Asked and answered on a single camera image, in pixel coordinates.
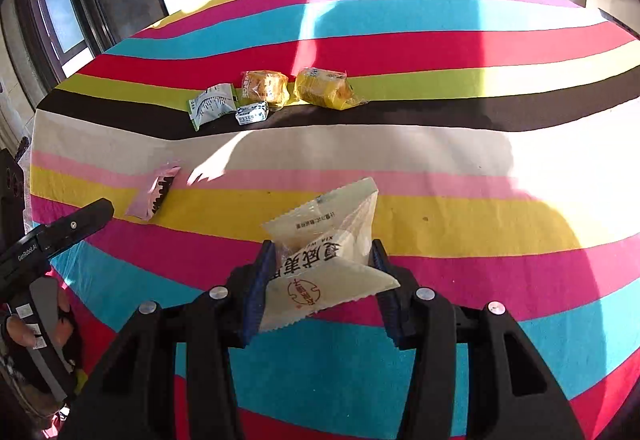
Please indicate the yellow cake packet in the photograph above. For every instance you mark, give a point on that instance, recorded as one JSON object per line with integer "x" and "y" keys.
{"x": 325, "y": 87}

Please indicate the orange bread packet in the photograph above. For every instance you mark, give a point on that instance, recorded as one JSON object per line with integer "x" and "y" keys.
{"x": 265, "y": 87}

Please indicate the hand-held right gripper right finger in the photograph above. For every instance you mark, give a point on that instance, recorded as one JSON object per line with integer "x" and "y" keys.
{"x": 382, "y": 280}

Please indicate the steel washing machine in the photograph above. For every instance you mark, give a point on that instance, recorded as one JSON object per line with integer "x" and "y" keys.
{"x": 612, "y": 2}

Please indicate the small white blue packet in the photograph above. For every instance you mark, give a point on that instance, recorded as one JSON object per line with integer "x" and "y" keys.
{"x": 252, "y": 113}

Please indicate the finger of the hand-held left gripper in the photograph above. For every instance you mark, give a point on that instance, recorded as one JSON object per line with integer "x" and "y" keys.
{"x": 75, "y": 222}

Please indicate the person's left hand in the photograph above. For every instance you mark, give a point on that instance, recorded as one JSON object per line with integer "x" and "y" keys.
{"x": 21, "y": 331}

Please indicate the white translucent cake packet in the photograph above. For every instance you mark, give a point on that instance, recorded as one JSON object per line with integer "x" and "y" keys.
{"x": 320, "y": 260}

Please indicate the pink snack packet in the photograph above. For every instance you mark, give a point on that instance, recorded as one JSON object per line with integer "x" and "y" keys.
{"x": 152, "y": 192}

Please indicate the striped colourful tablecloth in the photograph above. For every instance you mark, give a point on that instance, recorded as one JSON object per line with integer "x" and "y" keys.
{"x": 400, "y": 145}

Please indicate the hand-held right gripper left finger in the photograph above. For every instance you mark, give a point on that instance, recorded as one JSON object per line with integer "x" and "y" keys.
{"x": 260, "y": 285}

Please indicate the white green snack packet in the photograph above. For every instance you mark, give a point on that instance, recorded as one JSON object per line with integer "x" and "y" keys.
{"x": 212, "y": 104}

